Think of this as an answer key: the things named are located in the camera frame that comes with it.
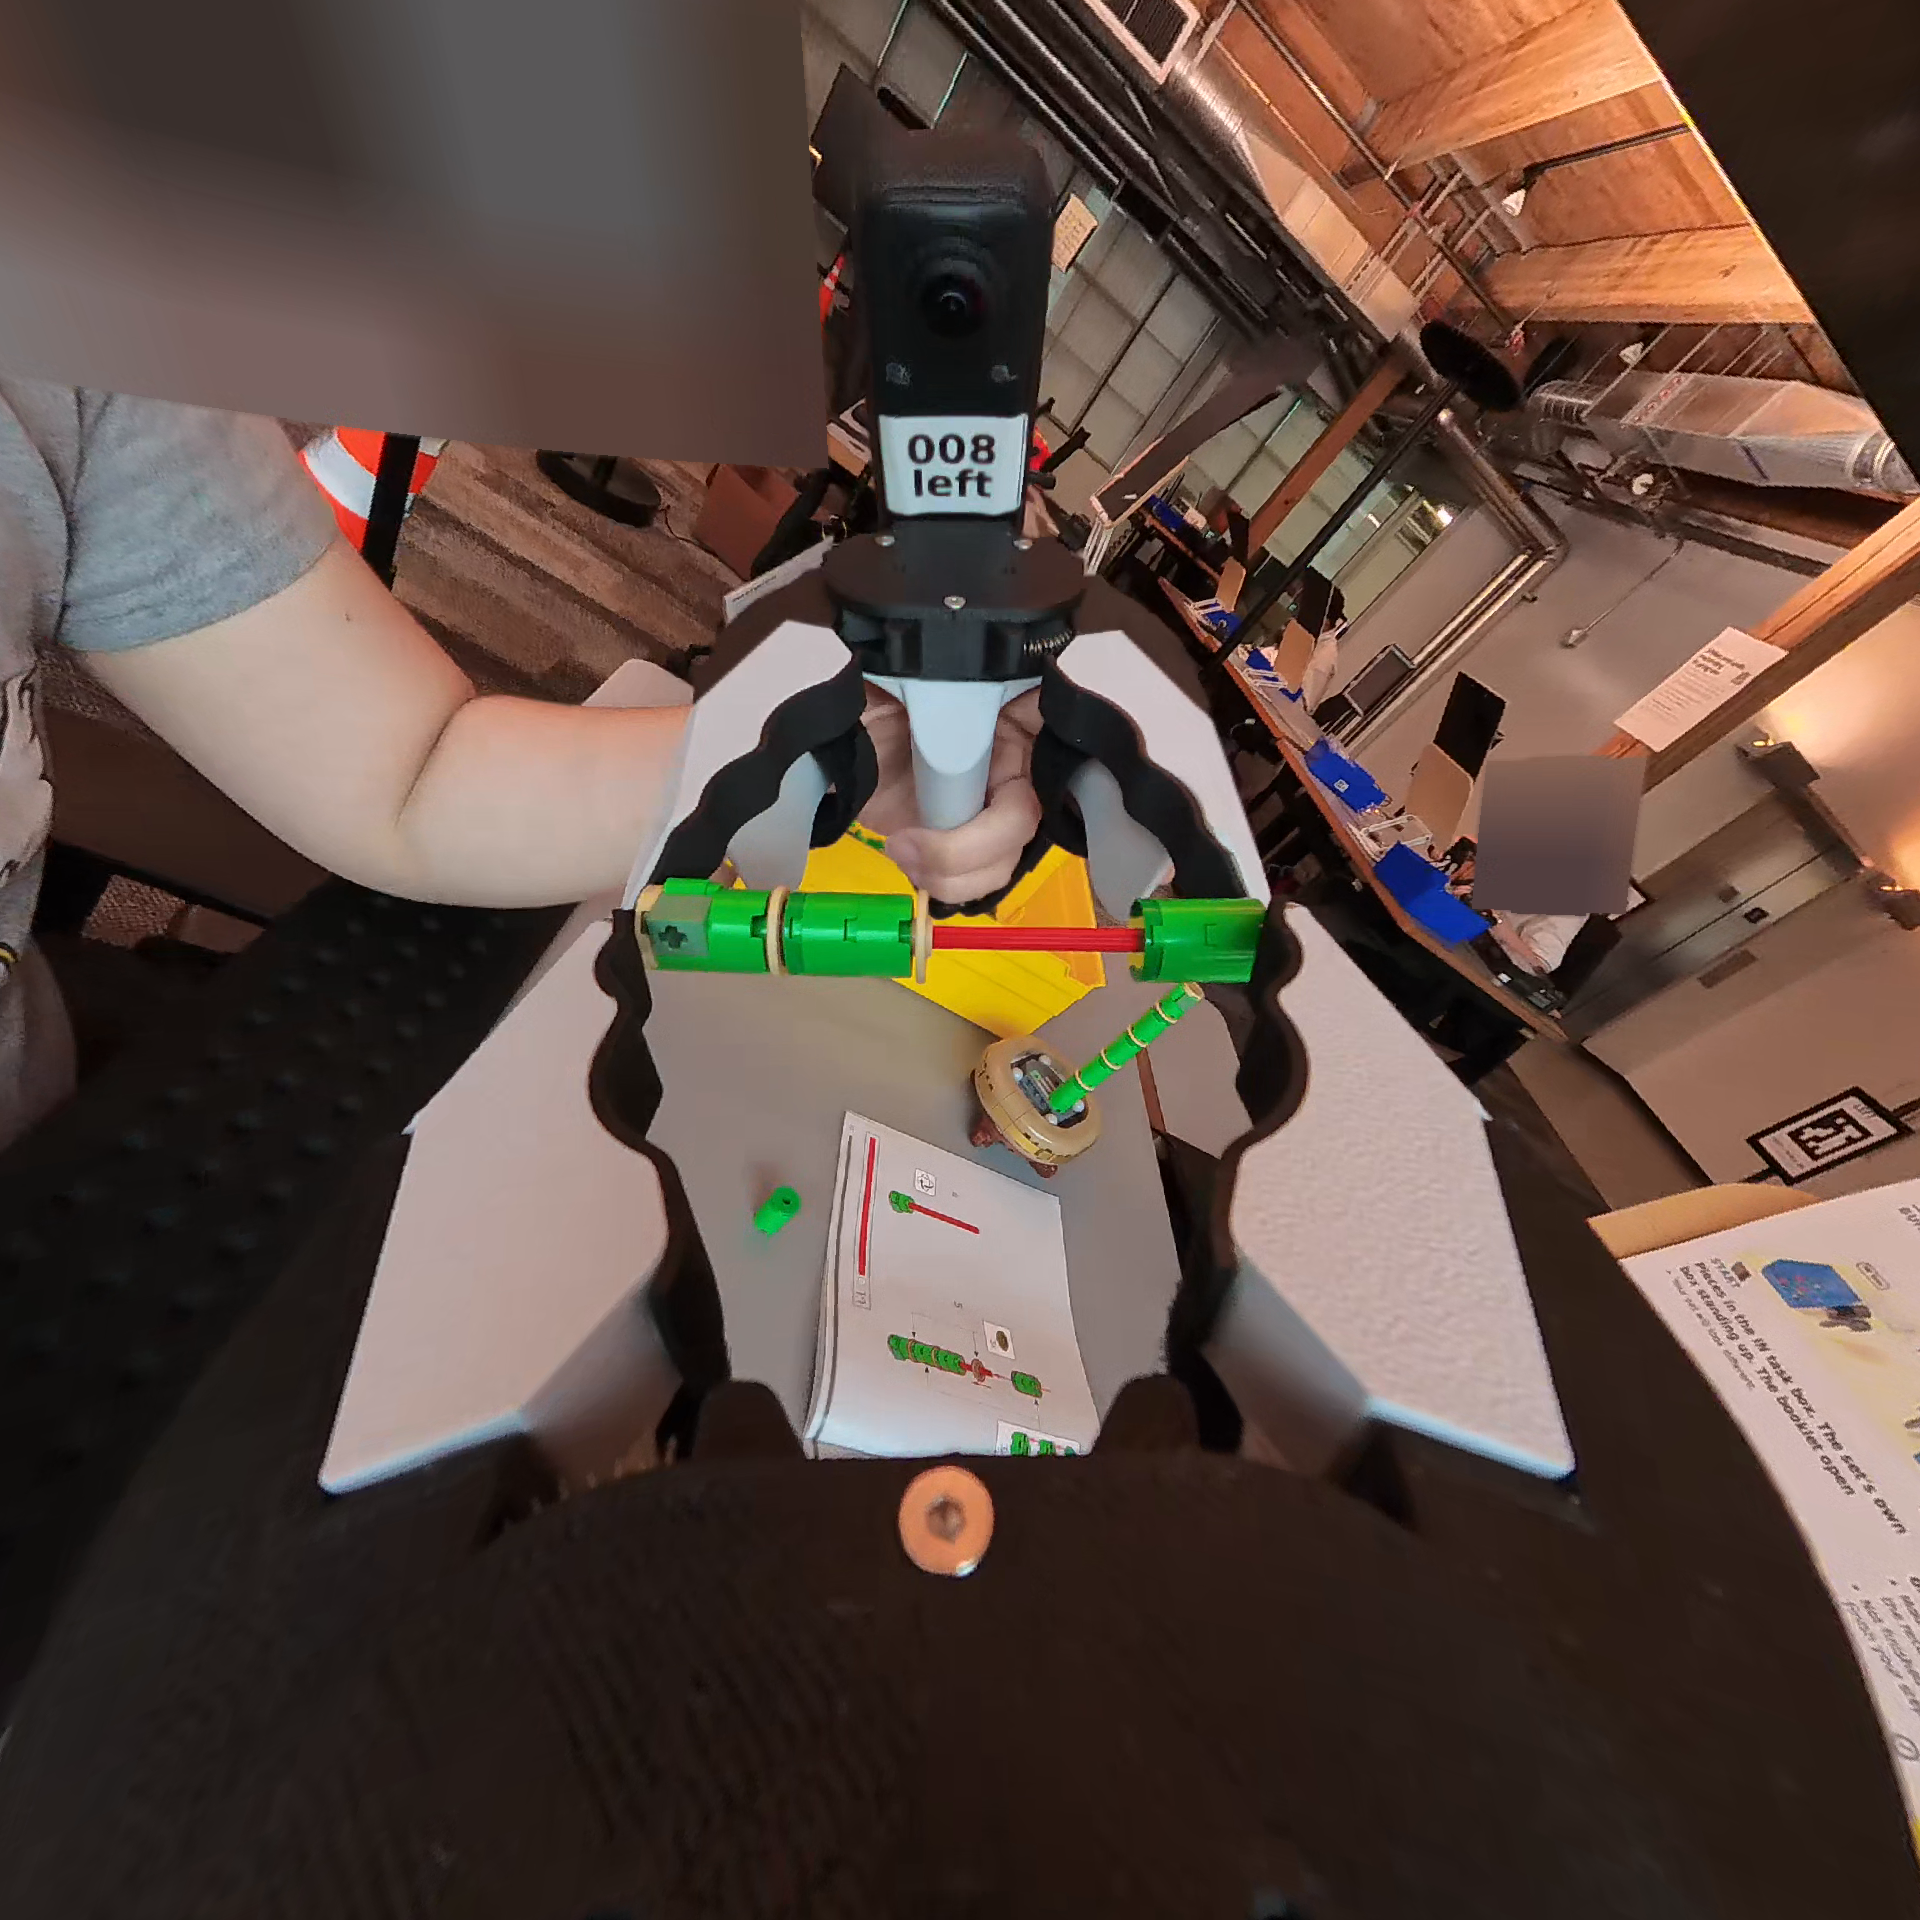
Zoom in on tan board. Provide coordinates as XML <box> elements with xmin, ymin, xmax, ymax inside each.
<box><xmin>1591</xmin><ymin>1181</ymin><xmax>1823</xmax><ymax>1261</ymax></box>

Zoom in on person's left hand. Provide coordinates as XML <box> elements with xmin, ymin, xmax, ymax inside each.
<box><xmin>871</xmin><ymin>703</ymin><xmax>1058</xmax><ymax>906</ymax></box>

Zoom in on person's grey t-shirt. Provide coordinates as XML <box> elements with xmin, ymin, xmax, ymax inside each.
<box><xmin>0</xmin><ymin>375</ymin><xmax>339</xmax><ymax>1144</ymax></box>

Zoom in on white paper wall notice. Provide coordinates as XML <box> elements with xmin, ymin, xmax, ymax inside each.
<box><xmin>1615</xmin><ymin>627</ymin><xmax>1787</xmax><ymax>752</ymax></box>

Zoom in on grey desk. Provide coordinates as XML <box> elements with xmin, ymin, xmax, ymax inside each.
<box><xmin>644</xmin><ymin>901</ymin><xmax>1194</xmax><ymax>1457</ymax></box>

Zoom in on orange traffic cone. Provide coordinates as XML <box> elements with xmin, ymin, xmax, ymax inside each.
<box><xmin>300</xmin><ymin>428</ymin><xmax>447</xmax><ymax>548</ymax></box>

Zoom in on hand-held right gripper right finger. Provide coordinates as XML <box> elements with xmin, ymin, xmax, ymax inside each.
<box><xmin>1171</xmin><ymin>897</ymin><xmax>1577</xmax><ymax>1481</ymax></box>

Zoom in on tan round toy with green rod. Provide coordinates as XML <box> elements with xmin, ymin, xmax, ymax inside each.
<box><xmin>971</xmin><ymin>984</ymin><xmax>1207</xmax><ymax>1173</ymax></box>

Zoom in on black round lamp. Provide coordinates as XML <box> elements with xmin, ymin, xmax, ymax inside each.
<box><xmin>1417</xmin><ymin>319</ymin><xmax>1525</xmax><ymax>408</ymax></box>

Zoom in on large printed instruction sheet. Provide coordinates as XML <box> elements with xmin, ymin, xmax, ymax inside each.
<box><xmin>1620</xmin><ymin>1185</ymin><xmax>1920</xmax><ymax>1825</ymax></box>

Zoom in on black white marker tag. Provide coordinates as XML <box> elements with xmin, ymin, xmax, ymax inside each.
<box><xmin>1746</xmin><ymin>1089</ymin><xmax>1914</xmax><ymax>1187</ymax></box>

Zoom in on white instruction booklet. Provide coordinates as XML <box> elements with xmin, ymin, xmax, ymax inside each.
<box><xmin>802</xmin><ymin>1111</ymin><xmax>1105</xmax><ymax>1461</ymax></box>

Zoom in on silver air duct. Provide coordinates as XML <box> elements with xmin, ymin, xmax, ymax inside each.
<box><xmin>1530</xmin><ymin>375</ymin><xmax>1914</xmax><ymax>497</ymax></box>

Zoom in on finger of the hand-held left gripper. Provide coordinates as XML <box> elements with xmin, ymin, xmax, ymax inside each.
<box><xmin>643</xmin><ymin>617</ymin><xmax>887</xmax><ymax>906</ymax></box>
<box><xmin>1026</xmin><ymin>627</ymin><xmax>1278</xmax><ymax>909</ymax></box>

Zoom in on green toy axle with red rod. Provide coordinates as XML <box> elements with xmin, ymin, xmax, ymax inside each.
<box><xmin>637</xmin><ymin>879</ymin><xmax>1269</xmax><ymax>991</ymax></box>

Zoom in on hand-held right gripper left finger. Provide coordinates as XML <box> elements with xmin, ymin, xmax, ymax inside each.
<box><xmin>319</xmin><ymin>897</ymin><xmax>741</xmax><ymax>1495</ymax></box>

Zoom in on cardboard box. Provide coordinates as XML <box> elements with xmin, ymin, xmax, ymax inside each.
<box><xmin>698</xmin><ymin>464</ymin><xmax>805</xmax><ymax>579</ymax></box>

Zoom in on yellow plastic bin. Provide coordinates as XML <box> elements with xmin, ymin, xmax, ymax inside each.
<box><xmin>796</xmin><ymin>839</ymin><xmax>1113</xmax><ymax>1037</ymax></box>

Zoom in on person's left forearm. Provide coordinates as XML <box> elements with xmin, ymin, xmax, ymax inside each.
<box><xmin>67</xmin><ymin>517</ymin><xmax>707</xmax><ymax>909</ymax></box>

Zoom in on large black panel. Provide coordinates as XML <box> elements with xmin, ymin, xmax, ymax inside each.
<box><xmin>1620</xmin><ymin>0</ymin><xmax>1920</xmax><ymax>482</ymax></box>

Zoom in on long workbench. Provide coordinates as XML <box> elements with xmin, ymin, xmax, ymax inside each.
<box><xmin>1154</xmin><ymin>511</ymin><xmax>1594</xmax><ymax>1037</ymax></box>

